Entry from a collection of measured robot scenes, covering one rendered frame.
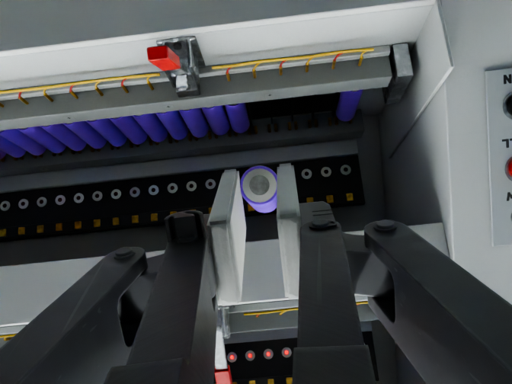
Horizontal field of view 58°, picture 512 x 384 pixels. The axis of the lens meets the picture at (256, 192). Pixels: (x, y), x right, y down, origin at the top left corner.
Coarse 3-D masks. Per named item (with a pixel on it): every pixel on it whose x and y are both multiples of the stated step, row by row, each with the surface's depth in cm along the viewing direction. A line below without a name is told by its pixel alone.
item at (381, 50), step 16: (384, 48) 36; (224, 64) 36; (272, 64) 36; (288, 64) 36; (304, 64) 36; (128, 80) 36; (144, 80) 36; (160, 80) 36; (0, 96) 37; (16, 96) 37; (32, 96) 37
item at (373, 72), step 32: (256, 64) 35; (320, 64) 36; (352, 64) 36; (384, 64) 36; (64, 96) 37; (96, 96) 37; (128, 96) 37; (160, 96) 37; (224, 96) 36; (256, 96) 37; (288, 96) 37; (0, 128) 38
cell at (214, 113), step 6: (204, 108) 39; (210, 108) 39; (216, 108) 40; (222, 108) 41; (210, 114) 40; (216, 114) 41; (222, 114) 42; (210, 120) 42; (216, 120) 42; (222, 120) 42; (228, 120) 45; (210, 126) 44; (216, 126) 43; (222, 126) 44; (228, 126) 45; (216, 132) 45; (222, 132) 45
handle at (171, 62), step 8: (152, 48) 26; (160, 48) 26; (168, 48) 26; (152, 56) 26; (160, 56) 26; (168, 56) 26; (176, 56) 29; (160, 64) 27; (168, 64) 28; (176, 64) 28; (176, 72) 32; (184, 72) 32; (176, 80) 33; (184, 80) 33
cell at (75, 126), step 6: (66, 126) 41; (72, 126) 40; (78, 126) 41; (84, 126) 41; (90, 126) 42; (78, 132) 41; (84, 132) 42; (90, 132) 42; (96, 132) 43; (84, 138) 43; (90, 138) 43; (96, 138) 44; (102, 138) 45; (90, 144) 45; (96, 144) 45; (102, 144) 45
